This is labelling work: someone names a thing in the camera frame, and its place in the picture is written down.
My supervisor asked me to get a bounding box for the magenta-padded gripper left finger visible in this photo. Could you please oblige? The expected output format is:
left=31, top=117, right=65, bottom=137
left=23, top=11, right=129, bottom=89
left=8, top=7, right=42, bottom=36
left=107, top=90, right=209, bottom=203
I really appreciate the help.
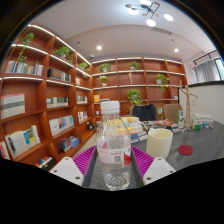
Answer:
left=49, top=145, right=99, bottom=189

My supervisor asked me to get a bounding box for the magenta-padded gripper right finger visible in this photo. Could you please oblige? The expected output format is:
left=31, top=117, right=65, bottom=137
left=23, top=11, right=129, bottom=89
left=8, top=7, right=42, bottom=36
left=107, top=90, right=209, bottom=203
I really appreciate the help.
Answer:
left=129, top=145, right=177, bottom=189

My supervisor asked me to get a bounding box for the clear plastic water bottle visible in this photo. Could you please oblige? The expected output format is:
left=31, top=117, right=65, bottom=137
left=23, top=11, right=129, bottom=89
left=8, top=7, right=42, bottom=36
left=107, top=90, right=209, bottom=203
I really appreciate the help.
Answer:
left=95, top=100, right=133, bottom=192

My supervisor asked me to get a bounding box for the cream ribbed cup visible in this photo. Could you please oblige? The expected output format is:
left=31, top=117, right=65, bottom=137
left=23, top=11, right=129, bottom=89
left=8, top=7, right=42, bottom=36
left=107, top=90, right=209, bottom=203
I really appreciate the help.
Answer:
left=145, top=128, right=174, bottom=160

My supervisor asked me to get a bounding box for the flat round red coaster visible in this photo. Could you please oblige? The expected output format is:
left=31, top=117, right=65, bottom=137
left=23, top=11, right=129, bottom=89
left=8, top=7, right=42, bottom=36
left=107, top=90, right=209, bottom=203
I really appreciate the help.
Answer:
left=177, top=144, right=194, bottom=157

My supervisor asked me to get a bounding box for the black box set of books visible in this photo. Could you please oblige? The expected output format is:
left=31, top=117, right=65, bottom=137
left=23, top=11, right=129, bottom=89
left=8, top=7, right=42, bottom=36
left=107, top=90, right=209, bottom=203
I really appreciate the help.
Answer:
left=142, top=119, right=179, bottom=133

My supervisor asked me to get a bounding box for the stack of colourful books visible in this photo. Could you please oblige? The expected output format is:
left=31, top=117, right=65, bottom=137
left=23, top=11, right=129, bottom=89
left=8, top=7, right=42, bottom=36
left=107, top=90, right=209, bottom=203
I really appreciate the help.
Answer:
left=120, top=115, right=149, bottom=145

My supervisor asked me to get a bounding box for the green and white carton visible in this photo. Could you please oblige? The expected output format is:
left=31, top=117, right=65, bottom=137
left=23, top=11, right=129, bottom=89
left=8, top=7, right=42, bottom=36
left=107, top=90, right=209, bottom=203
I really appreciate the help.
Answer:
left=176, top=110, right=186, bottom=130

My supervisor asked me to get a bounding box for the chair with dark jacket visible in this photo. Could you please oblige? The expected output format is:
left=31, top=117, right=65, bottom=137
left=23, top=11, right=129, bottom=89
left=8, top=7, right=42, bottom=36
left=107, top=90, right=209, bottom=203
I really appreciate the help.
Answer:
left=129, top=103, right=158, bottom=122

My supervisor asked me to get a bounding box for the tan chair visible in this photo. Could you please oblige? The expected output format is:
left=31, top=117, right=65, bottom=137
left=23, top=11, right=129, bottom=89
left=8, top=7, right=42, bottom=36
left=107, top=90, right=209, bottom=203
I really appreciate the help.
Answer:
left=163, top=103, right=184, bottom=124

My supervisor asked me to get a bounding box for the small green and white box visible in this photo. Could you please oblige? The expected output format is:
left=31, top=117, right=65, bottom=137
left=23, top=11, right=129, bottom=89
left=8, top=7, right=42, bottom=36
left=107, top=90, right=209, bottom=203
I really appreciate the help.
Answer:
left=191, top=118, right=203, bottom=131

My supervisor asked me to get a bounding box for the wooden bookshelf unit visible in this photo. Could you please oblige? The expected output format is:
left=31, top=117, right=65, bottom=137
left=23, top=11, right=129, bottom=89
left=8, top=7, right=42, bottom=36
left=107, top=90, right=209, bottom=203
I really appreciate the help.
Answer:
left=0, top=23, right=188, bottom=170

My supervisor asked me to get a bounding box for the stack of white boxes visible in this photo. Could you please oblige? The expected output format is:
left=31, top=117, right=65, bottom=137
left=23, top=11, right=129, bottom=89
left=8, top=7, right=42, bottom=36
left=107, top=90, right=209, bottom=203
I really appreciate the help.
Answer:
left=193, top=112, right=215, bottom=126

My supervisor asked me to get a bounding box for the wooden artist mannequin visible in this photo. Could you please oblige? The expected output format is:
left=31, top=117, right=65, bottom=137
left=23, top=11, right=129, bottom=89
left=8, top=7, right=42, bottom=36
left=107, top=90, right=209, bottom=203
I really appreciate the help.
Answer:
left=179, top=79, right=199, bottom=130

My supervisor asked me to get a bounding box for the grey curtain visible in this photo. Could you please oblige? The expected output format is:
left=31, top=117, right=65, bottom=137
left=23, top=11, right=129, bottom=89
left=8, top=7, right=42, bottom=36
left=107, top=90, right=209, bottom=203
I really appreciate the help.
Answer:
left=194, top=59, right=221, bottom=84

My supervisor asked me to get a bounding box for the window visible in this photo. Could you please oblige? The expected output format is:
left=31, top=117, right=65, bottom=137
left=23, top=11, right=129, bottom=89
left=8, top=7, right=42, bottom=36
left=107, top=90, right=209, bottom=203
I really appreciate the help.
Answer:
left=214, top=57, right=224, bottom=81

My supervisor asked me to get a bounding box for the branched ceiling lamp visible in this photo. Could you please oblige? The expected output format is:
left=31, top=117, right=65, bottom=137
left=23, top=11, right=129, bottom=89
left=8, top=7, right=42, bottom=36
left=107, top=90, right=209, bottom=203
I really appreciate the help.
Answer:
left=124, top=0, right=175, bottom=28

